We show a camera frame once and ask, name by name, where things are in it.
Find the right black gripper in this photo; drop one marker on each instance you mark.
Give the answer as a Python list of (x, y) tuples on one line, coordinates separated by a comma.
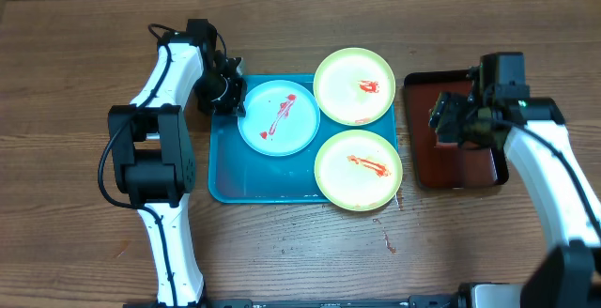
[(446, 118)]

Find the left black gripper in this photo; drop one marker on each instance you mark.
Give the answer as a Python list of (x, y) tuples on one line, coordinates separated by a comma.
[(234, 105)]

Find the light blue plate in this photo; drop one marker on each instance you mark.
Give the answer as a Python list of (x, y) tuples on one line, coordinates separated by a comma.
[(282, 118)]

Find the yellow-green plate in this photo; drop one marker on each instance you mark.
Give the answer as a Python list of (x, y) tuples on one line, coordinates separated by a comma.
[(358, 170), (354, 86)]

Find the dark sponge with red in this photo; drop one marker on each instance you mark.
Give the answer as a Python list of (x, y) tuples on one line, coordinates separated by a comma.
[(448, 145)]

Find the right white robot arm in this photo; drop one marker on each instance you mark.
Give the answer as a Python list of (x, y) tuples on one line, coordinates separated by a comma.
[(500, 112)]

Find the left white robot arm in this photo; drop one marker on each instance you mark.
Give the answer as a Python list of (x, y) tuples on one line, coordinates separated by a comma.
[(148, 164)]

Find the dark red black-rimmed tray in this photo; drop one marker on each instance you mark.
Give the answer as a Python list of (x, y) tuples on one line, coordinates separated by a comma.
[(445, 167)]

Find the teal plastic tray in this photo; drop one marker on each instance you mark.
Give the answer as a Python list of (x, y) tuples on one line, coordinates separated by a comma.
[(239, 174)]

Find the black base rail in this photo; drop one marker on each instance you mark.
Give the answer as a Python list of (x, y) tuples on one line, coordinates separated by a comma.
[(414, 301)]

